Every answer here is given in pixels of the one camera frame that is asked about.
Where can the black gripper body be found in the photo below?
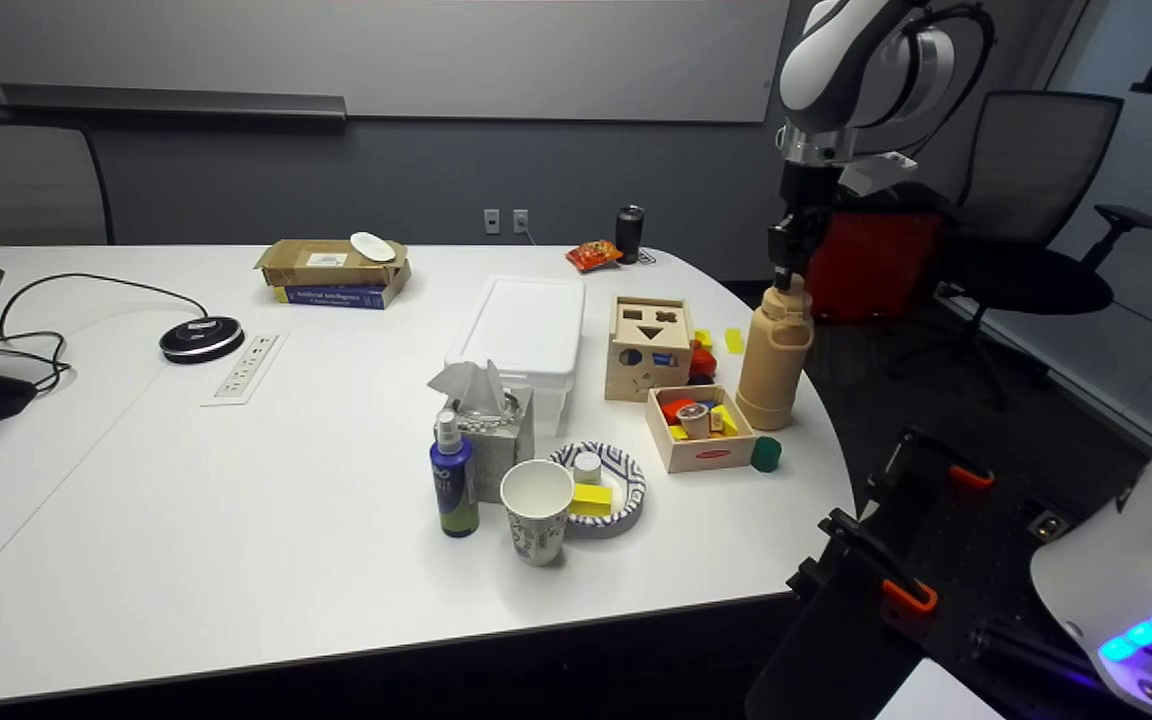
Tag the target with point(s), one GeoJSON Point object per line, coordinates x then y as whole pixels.
{"type": "Point", "coordinates": [800, 202]}

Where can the beige tiered bottle lid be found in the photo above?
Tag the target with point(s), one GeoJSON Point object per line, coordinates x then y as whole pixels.
{"type": "Point", "coordinates": [790, 318]}

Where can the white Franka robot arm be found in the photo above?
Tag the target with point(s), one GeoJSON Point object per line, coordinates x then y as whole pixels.
{"type": "Point", "coordinates": [859, 55]}

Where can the red bin with black lid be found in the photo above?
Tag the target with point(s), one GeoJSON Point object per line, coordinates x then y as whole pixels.
{"type": "Point", "coordinates": [880, 265]}

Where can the beige plastic bottle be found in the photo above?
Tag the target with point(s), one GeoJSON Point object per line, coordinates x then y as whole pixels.
{"type": "Point", "coordinates": [771, 380]}

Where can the yellow notched block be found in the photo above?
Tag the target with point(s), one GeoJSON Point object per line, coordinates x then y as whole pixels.
{"type": "Point", "coordinates": [735, 341]}

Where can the black travel tumbler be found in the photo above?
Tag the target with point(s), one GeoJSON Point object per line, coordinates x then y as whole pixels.
{"type": "Point", "coordinates": [629, 234]}

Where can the wooden shape sorter box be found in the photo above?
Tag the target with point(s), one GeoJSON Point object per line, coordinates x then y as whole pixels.
{"type": "Point", "coordinates": [645, 351]}

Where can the yellow block in tray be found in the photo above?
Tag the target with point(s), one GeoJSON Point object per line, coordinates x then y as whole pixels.
{"type": "Point", "coordinates": [725, 420]}

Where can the red block in tray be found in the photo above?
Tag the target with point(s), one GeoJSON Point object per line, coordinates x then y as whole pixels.
{"type": "Point", "coordinates": [679, 407]}

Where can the wooden cylinder in tray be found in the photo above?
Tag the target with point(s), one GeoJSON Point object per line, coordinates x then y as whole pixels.
{"type": "Point", "coordinates": [692, 420]}

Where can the orange snack bag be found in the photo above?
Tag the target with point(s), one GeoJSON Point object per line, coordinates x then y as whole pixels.
{"type": "Point", "coordinates": [594, 255]}

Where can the green cylinder block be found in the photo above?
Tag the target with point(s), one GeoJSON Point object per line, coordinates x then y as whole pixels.
{"type": "Point", "coordinates": [767, 453]}

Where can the wooden block tray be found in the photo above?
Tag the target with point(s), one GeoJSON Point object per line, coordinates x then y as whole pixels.
{"type": "Point", "coordinates": [700, 453]}

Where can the black mesh office chair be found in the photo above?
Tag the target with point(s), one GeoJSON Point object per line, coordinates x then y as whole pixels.
{"type": "Point", "coordinates": [1042, 184]}

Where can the patterned paper plate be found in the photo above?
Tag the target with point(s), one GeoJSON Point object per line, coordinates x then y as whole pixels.
{"type": "Point", "coordinates": [622, 468]}

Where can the white lidded storage box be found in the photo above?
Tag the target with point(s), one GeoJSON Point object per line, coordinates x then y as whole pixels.
{"type": "Point", "coordinates": [531, 333]}

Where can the small white cylinder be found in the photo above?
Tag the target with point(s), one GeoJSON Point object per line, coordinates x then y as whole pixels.
{"type": "Point", "coordinates": [586, 466]}

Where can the yellow block on plate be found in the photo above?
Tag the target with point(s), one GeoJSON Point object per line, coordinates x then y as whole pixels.
{"type": "Point", "coordinates": [594, 497]}

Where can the black stand with orange clamps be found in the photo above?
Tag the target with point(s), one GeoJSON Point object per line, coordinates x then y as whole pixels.
{"type": "Point", "coordinates": [859, 585]}

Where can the patterned paper cup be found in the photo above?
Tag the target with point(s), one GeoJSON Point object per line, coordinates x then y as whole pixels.
{"type": "Point", "coordinates": [539, 512]}

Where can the white tape roll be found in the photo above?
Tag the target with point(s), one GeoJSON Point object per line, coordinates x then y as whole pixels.
{"type": "Point", "coordinates": [372, 247]}

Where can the blue book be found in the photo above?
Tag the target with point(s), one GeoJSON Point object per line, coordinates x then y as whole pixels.
{"type": "Point", "coordinates": [336, 299]}

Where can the white paper sheet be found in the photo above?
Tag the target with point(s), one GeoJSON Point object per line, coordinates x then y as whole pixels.
{"type": "Point", "coordinates": [936, 694]}

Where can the flat cardboard box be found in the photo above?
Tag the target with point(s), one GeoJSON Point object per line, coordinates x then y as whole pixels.
{"type": "Point", "coordinates": [316, 262]}

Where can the white printed paper strip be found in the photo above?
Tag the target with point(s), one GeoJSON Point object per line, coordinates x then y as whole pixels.
{"type": "Point", "coordinates": [241, 370]}

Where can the black round speakerphone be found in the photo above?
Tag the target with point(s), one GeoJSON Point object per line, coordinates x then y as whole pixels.
{"type": "Point", "coordinates": [200, 338]}

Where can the grey whiteboard marker tray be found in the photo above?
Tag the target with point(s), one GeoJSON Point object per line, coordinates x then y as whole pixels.
{"type": "Point", "coordinates": [179, 101]}

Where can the light grey conference chair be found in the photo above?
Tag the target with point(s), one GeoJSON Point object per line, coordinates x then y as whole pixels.
{"type": "Point", "coordinates": [17, 184]}

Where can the white wall outlet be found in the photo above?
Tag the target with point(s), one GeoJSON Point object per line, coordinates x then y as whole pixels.
{"type": "Point", "coordinates": [488, 217]}
{"type": "Point", "coordinates": [522, 217]}

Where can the white wall whiteboard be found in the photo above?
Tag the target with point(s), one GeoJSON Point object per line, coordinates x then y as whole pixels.
{"type": "Point", "coordinates": [469, 47]}

